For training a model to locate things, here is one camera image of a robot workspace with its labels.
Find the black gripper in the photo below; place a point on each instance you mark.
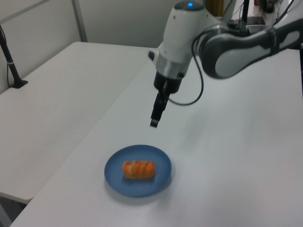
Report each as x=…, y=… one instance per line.
x=169, y=84

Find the orange twisted bread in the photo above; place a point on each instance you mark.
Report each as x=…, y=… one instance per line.
x=138, y=169

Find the white grey Franka robot arm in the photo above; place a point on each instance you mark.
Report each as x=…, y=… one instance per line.
x=180, y=35

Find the blue round plate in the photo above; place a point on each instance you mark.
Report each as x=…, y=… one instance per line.
x=138, y=186

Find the brown wooden panel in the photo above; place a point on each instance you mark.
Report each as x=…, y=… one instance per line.
x=213, y=7

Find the thin black upright pole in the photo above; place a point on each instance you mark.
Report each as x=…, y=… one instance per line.
x=245, y=11

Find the black pole stand with clamp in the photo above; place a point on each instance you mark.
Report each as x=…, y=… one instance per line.
x=10, y=63

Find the grey metal partition post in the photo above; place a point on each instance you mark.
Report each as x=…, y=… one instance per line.
x=80, y=21

